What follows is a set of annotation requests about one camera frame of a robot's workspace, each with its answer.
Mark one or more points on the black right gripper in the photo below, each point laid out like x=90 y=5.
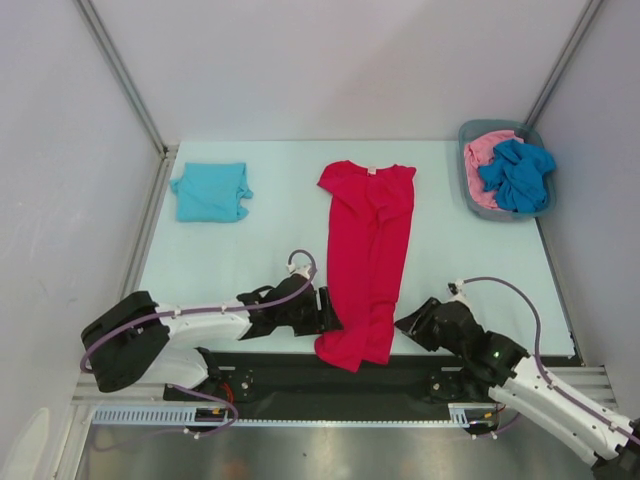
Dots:
x=420 y=326

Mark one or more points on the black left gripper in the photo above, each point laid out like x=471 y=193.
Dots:
x=325 y=320

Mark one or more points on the red t-shirt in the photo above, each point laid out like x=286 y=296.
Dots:
x=370 y=219

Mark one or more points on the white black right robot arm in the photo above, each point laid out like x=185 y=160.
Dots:
x=604 y=439

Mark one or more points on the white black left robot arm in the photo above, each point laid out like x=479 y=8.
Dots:
x=138 y=340

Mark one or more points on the folded light blue t-shirt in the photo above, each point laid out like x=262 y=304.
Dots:
x=208 y=192

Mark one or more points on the dark blue t-shirt in basket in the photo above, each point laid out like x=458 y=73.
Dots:
x=517 y=175

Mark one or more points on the grey plastic laundry basket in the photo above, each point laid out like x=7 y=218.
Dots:
x=477 y=138

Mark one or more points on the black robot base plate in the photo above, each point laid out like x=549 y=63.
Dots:
x=300 y=380

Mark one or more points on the light blue cable duct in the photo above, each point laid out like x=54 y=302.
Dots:
x=200 y=416

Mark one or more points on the aluminium frame rail front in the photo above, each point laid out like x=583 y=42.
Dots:
x=593 y=382

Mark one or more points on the aluminium frame post left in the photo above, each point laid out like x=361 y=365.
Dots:
x=122 y=75

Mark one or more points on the aluminium frame post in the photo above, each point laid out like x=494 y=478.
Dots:
x=578 y=34
x=122 y=75

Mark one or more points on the aluminium frame post right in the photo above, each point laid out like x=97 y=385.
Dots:
x=578 y=34

